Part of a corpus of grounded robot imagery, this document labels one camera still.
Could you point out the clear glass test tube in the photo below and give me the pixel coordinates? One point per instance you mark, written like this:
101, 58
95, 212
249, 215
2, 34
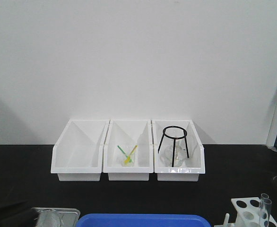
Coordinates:
264, 212

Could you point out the white test tube rack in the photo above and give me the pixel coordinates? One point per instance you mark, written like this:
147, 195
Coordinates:
247, 209

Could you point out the test tube standing in rack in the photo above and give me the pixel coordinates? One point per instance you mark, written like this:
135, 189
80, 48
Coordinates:
264, 196

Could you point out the middle white storage bin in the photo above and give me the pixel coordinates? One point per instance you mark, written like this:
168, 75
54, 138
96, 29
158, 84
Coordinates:
127, 134

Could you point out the white storage bin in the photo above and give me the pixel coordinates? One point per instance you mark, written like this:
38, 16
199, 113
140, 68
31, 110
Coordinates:
192, 166
127, 134
78, 153

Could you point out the black metal tripod stand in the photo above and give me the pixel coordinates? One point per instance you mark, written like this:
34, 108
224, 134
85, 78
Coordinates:
172, 135

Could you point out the green yellow droppers in bin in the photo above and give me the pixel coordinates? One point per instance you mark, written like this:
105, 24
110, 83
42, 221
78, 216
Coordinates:
129, 159

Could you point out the clear glass flask in bin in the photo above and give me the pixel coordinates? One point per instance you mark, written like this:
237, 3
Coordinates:
173, 159

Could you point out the left white storage bin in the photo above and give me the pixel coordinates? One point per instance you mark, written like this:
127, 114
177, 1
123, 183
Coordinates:
78, 153

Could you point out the right white storage bin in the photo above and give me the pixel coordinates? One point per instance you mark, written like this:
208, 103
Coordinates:
192, 166

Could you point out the blue plastic tray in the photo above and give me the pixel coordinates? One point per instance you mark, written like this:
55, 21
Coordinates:
142, 220

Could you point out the grey metal tray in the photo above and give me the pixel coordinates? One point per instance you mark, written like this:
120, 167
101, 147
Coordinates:
69, 216

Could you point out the clear glass beaker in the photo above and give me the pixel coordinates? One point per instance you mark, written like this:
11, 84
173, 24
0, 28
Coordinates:
49, 218

